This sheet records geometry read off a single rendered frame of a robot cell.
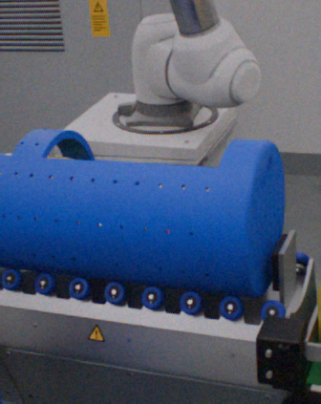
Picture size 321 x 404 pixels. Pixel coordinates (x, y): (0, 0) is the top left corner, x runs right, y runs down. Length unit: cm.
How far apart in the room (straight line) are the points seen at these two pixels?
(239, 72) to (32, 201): 66
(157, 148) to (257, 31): 240
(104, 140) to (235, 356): 79
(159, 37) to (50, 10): 125
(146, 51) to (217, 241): 85
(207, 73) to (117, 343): 70
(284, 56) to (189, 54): 244
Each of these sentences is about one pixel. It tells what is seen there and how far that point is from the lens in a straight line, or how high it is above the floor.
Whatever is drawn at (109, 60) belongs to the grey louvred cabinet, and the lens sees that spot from 322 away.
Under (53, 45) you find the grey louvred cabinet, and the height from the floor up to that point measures 104.
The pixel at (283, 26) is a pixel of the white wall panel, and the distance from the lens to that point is 431.
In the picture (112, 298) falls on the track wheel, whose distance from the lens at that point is 152.
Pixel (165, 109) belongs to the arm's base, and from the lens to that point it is 213.
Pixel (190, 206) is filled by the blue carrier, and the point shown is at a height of 116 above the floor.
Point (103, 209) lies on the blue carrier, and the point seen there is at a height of 115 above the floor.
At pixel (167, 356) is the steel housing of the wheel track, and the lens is 152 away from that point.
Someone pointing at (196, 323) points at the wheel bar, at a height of 93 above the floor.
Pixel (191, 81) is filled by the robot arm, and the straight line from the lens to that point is 196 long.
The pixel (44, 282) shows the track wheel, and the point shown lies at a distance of 159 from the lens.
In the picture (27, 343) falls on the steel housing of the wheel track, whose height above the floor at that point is 84.
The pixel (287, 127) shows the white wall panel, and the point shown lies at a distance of 445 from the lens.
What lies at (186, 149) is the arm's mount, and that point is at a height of 104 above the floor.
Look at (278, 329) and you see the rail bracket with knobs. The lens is 132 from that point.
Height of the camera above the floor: 171
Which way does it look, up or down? 23 degrees down
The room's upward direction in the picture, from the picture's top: 5 degrees counter-clockwise
